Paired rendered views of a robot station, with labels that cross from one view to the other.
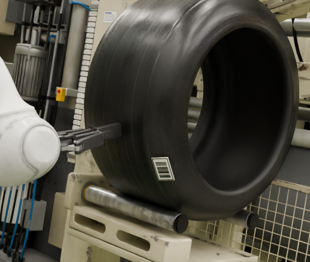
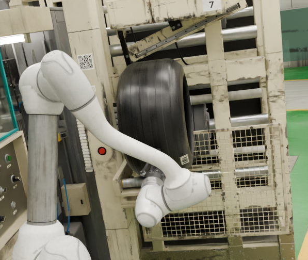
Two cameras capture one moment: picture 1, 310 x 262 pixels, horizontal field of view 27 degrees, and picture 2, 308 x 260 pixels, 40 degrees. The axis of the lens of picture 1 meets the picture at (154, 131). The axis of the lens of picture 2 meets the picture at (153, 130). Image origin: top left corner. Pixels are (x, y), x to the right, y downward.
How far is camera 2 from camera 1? 119 cm
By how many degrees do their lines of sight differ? 36
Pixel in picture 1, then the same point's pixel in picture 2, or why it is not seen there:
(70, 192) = (118, 188)
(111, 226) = not seen: hidden behind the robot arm
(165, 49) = (172, 106)
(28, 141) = (208, 185)
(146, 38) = (158, 103)
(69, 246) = (109, 212)
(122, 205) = not seen: hidden behind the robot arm
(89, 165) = (106, 169)
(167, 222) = not seen: hidden behind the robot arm
